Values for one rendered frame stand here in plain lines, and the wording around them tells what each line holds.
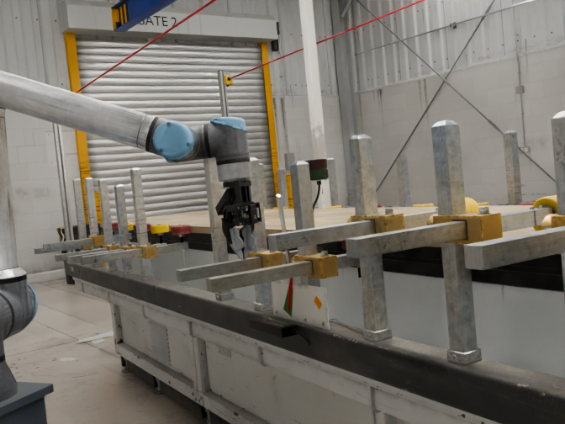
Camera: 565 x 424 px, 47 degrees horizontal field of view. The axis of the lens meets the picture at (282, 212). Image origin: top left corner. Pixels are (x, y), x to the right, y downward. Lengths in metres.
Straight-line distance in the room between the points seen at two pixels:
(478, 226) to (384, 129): 10.33
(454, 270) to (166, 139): 0.75
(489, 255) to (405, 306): 0.85
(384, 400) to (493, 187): 8.67
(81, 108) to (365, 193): 0.71
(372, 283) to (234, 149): 0.54
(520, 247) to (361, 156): 0.59
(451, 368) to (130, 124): 0.91
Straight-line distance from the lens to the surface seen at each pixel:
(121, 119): 1.63
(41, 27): 9.69
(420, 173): 10.94
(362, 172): 1.39
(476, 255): 0.84
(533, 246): 0.90
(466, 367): 1.24
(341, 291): 1.89
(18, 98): 1.71
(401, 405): 1.47
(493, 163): 10.04
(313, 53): 3.29
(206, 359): 2.96
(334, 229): 1.30
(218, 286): 1.46
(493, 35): 10.10
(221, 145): 1.71
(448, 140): 1.20
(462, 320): 1.24
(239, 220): 1.70
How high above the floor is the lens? 1.07
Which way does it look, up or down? 3 degrees down
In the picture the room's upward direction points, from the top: 6 degrees counter-clockwise
